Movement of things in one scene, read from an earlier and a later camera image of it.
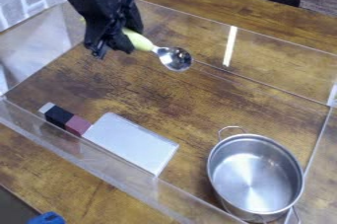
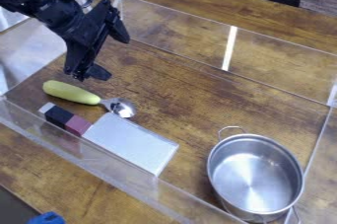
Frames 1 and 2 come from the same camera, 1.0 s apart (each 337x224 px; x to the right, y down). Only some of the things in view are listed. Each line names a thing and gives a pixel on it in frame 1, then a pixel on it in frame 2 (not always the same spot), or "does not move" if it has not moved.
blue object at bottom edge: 50,217 does not move
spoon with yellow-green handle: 175,57 -> 118,106
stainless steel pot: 255,176 does not move
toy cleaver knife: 135,144 does not move
